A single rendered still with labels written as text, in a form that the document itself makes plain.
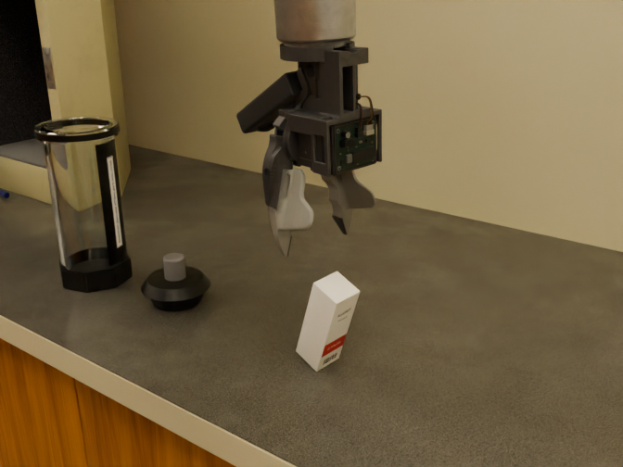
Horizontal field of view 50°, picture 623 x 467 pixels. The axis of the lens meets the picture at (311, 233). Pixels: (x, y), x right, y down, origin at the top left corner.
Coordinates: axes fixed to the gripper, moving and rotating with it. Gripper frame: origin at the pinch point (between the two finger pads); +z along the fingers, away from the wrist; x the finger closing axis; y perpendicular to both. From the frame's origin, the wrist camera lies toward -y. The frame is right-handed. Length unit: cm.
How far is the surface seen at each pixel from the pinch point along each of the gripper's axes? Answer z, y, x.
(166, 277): 10.7, -22.6, -6.7
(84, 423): 28.4, -24.7, -20.0
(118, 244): 8.3, -32.6, -8.5
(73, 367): 16.4, -19.5, -21.5
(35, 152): 6, -85, -1
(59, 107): -6, -66, -1
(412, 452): 15.7, 18.4, -4.1
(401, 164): 10, -33, 50
